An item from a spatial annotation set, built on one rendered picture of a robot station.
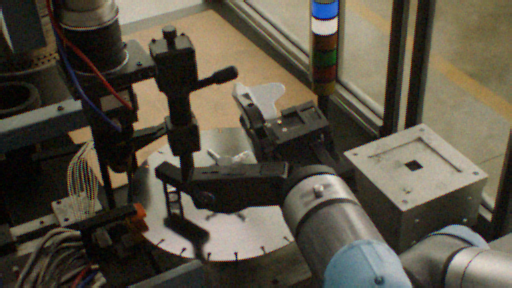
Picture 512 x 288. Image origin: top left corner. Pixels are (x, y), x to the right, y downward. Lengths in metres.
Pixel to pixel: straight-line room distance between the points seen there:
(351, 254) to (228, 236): 0.47
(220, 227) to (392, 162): 0.37
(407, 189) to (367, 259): 0.62
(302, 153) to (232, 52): 1.16
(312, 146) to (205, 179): 0.12
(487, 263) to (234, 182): 0.26
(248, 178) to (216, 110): 0.95
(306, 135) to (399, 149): 0.58
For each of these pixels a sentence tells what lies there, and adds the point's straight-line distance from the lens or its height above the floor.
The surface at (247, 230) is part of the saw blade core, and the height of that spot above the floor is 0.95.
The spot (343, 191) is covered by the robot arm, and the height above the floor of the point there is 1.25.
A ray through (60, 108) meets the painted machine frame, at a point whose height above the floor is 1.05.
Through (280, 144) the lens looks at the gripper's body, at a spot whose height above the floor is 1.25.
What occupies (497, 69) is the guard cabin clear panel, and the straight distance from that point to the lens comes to 1.27.
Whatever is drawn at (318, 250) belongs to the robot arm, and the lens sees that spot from 0.67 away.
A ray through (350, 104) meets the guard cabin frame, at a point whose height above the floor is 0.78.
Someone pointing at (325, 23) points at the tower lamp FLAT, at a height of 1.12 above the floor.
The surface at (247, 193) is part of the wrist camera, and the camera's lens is 0.77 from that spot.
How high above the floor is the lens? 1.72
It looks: 38 degrees down
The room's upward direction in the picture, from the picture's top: 4 degrees counter-clockwise
